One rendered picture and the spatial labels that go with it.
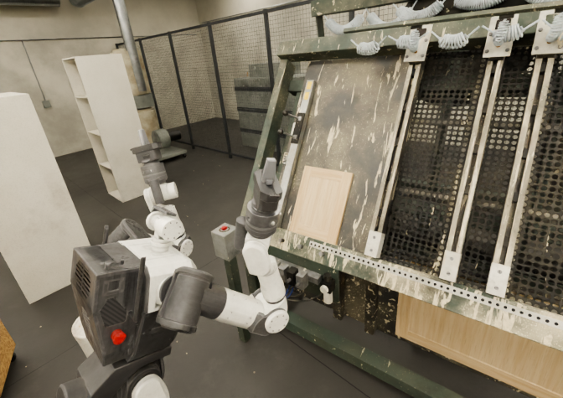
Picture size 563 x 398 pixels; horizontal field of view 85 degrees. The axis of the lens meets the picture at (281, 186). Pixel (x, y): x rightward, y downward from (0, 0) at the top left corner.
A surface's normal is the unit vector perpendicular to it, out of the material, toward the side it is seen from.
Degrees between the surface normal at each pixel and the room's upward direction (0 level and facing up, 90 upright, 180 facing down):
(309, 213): 57
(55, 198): 90
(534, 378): 90
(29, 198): 90
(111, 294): 90
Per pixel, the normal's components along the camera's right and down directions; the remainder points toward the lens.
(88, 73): 0.73, 0.22
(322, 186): -0.54, -0.18
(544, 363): -0.59, 0.37
